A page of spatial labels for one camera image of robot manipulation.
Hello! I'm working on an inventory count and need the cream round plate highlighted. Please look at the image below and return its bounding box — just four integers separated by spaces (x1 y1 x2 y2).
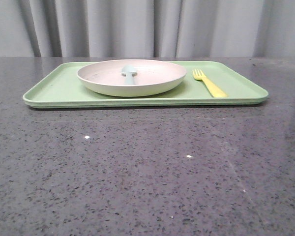
77 59 187 97

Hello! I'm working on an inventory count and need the light blue plastic spoon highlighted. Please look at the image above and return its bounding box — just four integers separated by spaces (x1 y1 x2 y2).
121 65 137 85

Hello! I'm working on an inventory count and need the yellow plastic fork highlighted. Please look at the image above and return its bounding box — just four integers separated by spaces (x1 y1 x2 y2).
192 69 228 98

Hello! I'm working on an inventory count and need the light green plastic tray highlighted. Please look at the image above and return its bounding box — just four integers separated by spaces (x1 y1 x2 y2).
23 61 268 109

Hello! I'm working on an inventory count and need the grey pleated curtain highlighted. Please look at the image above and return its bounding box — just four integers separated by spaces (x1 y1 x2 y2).
0 0 295 58

